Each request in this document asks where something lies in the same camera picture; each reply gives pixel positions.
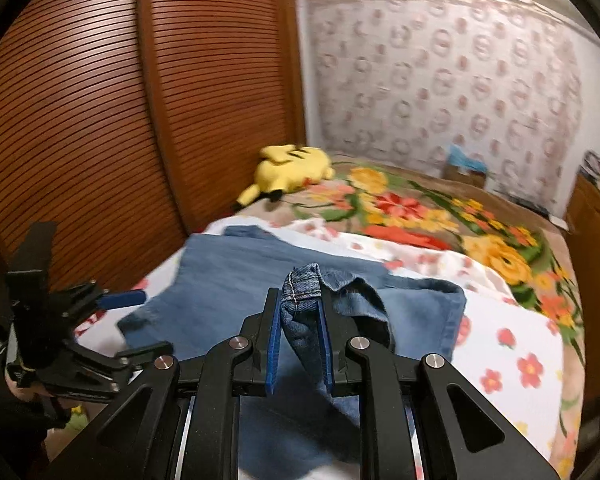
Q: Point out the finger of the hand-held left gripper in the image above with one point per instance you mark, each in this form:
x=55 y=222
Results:
x=125 y=300
x=125 y=357

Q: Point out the blue denim pants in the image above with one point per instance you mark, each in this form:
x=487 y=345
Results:
x=220 y=270

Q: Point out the white strawberry print sheet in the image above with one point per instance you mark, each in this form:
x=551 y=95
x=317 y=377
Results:
x=505 y=320

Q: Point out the wooden slatted wardrobe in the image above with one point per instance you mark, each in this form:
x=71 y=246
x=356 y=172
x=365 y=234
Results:
x=105 y=110

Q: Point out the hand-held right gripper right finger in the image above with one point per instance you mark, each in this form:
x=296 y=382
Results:
x=326 y=350

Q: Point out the floral blanket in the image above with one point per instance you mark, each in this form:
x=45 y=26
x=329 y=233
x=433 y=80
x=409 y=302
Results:
x=405 y=200

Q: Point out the circle patterned sheer curtain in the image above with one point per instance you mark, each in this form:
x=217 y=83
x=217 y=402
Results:
x=430 y=85

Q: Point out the cardboard box with blue contents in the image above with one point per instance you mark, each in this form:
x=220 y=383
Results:
x=465 y=167

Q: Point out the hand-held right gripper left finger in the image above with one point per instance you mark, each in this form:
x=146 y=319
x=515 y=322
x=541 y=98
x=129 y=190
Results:
x=274 y=345

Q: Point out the wooden sideboard cabinet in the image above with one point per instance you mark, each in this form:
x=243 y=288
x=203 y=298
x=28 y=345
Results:
x=595 y=240

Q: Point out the person's left hand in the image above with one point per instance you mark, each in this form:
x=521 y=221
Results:
x=25 y=392

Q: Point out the red patterned cloth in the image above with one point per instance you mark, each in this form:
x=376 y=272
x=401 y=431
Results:
x=90 y=322

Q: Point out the yellow plush toy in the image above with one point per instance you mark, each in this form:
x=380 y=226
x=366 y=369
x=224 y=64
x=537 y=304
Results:
x=290 y=170

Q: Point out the stack of dark boxes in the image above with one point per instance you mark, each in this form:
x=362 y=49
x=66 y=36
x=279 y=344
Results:
x=593 y=165

